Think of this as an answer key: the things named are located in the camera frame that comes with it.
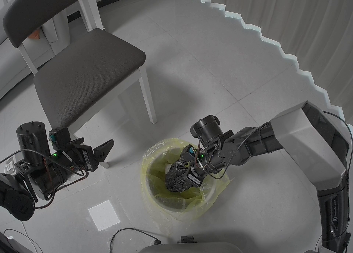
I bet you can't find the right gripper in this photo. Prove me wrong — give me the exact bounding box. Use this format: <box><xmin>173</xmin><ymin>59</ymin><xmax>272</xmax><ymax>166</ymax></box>
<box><xmin>187</xmin><ymin>158</ymin><xmax>224</xmax><ymax>189</ymax></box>

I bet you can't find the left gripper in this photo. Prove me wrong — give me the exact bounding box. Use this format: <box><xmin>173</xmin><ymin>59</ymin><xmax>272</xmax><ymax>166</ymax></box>
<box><xmin>45</xmin><ymin>137</ymin><xmax>115</xmax><ymax>192</ymax></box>

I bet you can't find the black plastic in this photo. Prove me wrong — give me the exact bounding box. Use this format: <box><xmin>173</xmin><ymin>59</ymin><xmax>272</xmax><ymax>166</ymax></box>
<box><xmin>165</xmin><ymin>159</ymin><xmax>193</xmax><ymax>193</ymax></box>

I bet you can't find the yellow plastic bag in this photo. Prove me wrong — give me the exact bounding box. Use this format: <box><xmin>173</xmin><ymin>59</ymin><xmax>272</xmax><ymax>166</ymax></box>
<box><xmin>141</xmin><ymin>137</ymin><xmax>233</xmax><ymax>223</ymax></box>

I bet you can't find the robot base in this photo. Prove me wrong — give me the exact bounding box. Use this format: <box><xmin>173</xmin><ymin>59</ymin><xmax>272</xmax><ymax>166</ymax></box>
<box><xmin>138</xmin><ymin>236</ymin><xmax>250</xmax><ymax>253</ymax></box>

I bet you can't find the white trash bin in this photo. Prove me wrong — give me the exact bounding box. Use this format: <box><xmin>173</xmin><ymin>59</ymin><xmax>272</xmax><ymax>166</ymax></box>
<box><xmin>145</xmin><ymin>147</ymin><xmax>221</xmax><ymax>214</ymax></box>

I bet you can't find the white chair with grey seat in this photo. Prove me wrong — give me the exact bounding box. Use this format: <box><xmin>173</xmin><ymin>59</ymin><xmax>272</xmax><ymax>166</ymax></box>
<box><xmin>2</xmin><ymin>0</ymin><xmax>158</xmax><ymax>170</ymax></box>

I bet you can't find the white curtain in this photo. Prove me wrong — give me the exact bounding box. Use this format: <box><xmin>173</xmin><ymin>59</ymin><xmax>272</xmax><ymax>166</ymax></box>
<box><xmin>181</xmin><ymin>0</ymin><xmax>353</xmax><ymax>125</ymax></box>

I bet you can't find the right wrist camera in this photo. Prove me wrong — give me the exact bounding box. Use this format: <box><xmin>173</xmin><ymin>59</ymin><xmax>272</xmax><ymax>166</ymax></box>
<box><xmin>181</xmin><ymin>144</ymin><xmax>198</xmax><ymax>165</ymax></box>

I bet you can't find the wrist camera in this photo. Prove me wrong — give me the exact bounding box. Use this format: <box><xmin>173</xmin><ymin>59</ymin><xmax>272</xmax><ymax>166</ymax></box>
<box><xmin>48</xmin><ymin>127</ymin><xmax>70</xmax><ymax>148</ymax></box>
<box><xmin>181</xmin><ymin>144</ymin><xmax>198</xmax><ymax>165</ymax></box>

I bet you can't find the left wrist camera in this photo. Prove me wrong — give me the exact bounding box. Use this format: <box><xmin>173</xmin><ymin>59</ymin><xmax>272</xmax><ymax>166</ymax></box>
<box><xmin>48</xmin><ymin>127</ymin><xmax>70</xmax><ymax>148</ymax></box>

